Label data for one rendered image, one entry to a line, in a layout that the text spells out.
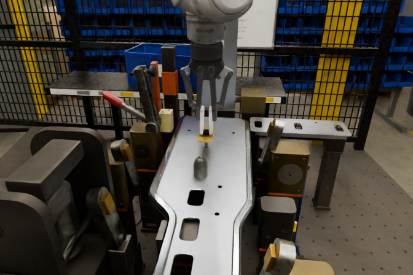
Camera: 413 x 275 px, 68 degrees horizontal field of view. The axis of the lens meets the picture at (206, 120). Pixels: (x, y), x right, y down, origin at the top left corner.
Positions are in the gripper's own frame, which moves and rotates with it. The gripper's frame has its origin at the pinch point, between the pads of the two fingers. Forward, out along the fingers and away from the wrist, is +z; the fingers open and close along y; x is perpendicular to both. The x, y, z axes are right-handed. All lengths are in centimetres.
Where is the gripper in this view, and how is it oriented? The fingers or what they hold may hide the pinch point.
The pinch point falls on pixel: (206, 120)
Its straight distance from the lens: 78.8
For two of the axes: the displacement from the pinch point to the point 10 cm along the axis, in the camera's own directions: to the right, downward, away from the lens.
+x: 1.0, -4.3, 9.0
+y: 9.9, 0.5, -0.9
